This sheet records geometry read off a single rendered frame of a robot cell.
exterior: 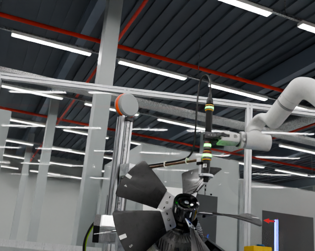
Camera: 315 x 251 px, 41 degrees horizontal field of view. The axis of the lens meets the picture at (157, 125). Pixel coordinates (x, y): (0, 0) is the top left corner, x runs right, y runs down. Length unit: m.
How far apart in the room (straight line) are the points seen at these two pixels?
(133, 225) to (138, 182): 0.31
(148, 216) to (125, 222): 0.11
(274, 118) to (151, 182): 0.66
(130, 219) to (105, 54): 5.24
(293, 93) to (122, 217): 0.92
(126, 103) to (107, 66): 4.18
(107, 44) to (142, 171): 5.02
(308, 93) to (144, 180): 0.86
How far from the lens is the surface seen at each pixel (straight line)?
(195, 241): 1.85
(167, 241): 2.04
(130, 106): 2.70
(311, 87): 1.95
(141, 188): 2.09
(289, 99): 1.99
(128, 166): 2.49
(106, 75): 6.79
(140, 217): 1.89
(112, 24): 7.20
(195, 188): 2.12
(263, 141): 2.15
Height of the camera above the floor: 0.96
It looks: 17 degrees up
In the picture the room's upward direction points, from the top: 5 degrees clockwise
